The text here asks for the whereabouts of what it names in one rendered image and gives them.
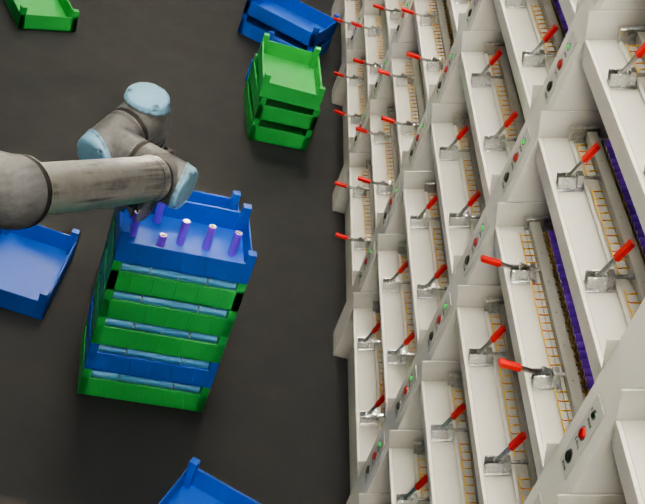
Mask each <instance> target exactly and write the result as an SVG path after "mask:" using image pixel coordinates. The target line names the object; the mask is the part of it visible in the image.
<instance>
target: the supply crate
mask: <svg viewBox="0 0 645 504"><path fill-rule="evenodd" d="M117 207H118V206H116V211H115V233H114V256H113V260H115V261H121V262H126V263H132V264H137V265H143V266H148V267H154V268H159V269H165V270H170V271H176V272H181V273H187V274H192V275H197V276H203V277H208V278H214V279H219V280H225V281H230V282H236V283H241V284H248V282H249V279H250V276H251V273H252V270H253V267H254V264H255V261H256V259H257V252H256V251H253V250H252V240H251V231H250V221H249V217H250V214H251V211H252V205H250V204H245V203H244V204H243V206H242V209H241V212H240V211H236V210H231V209H226V208H221V207H216V206H211V205H206V204H200V203H195V202H190V201H186V203H185V204H184V205H183V206H182V207H181V208H179V209H172V208H168V207H167V205H166V206H165V209H164V212H163V216H162V219H161V223H160V224H155V223H153V218H154V214H155V211H156V207H157V205H156V207H155V208H154V209H153V211H152V212H151V213H150V214H149V216H148V217H147V218H146V219H144V220H143V221H140V223H139V227H138V231H137V234H136V236H135V237H131V236H130V225H131V221H132V219H131V218H129V212H128V210H127V208H125V209H123V210H122V211H120V212H119V213H118V212H117ZM183 219H189V220H190V221H191V223H190V226H189V229H188V233H187V236H186V239H185V242H184V245H182V246H180V245H178V244H177V243H176V240H177V237H178V234H179V231H180V227H181V224H182V221H183ZM209 224H214V225H216V227H217V228H216V231H215V234H214V238H213V241H212V244H211V247H210V250H208V251H206V250H203V249H202V245H203V242H204V239H205V236H206V233H207V229H208V226H209ZM236 230H239V231H241V232H242V233H243V235H242V238H241V241H240V244H239V247H238V250H237V253H236V256H235V257H231V256H229V255H228V251H229V248H230V245H231V242H232V239H233V236H234V233H235V231H236ZM161 232H164V233H166V234H167V240H166V243H165V246H164V248H163V247H158V246H156V243H157V240H158V237H159V234H160V233H161Z"/></svg>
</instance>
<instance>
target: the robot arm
mask: <svg viewBox="0 0 645 504"><path fill-rule="evenodd" d="M124 99H125V100H124V102H123V103H122V104H121V105H120V106H119V107H117V108H116V109H115V110H114V111H112V112H111V113H110V114H108V115H107V116H106V117H105V118H104V119H102V120H101V121H100V122H99V123H97V124H96V125H95V126H94V127H93V128H91V129H88V130H87V131H86V133H85V134H84V135H83V136H82V137H81V138H80V139H79V141H78V143H77V153H78V157H79V159H80V160H71V161H55V162H40V161H38V160H37V159H36V158H34V157H32V156H30V155H26V154H12V153H8V152H4V151H0V229H5V230H19V229H26V228H30V227H33V226H35V225H37V224H39V223H40V222H41V221H42V220H43V219H44V218H45V217H46V216H48V215H55V214H63V213H70V212H78V211H85V210H93V209H100V208H108V207H115V206H118V207H117V212H118V213H119V212H120V211H122V210H123V209H125V208H127V210H128V212H129V214H130V216H133V214H134V211H135V210H136V211H137V212H138V211H139V210H140V211H139V213H138V215H137V216H136V220H135V222H139V221H143V220H144V219H146V218H147V217H148V216H149V214H150V213H151V212H152V211H153V209H154V208H155V207H156V205H157V204H158V203H159V202H161V203H163V204H165V205H167V207H168V208H172V209H179V208H181V207H182V206H183V205H184V204H185V203H186V201H187V200H188V199H189V197H190V196H191V194H192V192H193V190H194V188H195V185H196V183H197V179H198V172H197V169H196V168H195V167H193V166H192V165H190V164H189V162H185V161H183V160H181V159H180V158H178V157H176V156H174V155H173V154H174V150H172V149H170V148H168V147H167V146H166V145H165V138H166V131H167V124H168V117H169V112H170V110H171V108H170V97H169V95H168V93H167V92H166V91H165V90H164V89H163V88H161V87H160V86H158V85H156V84H153V83H148V82H139V83H135V84H132V85H130V86H129V87H128V88H127V90H126V92H125V94H124Z"/></svg>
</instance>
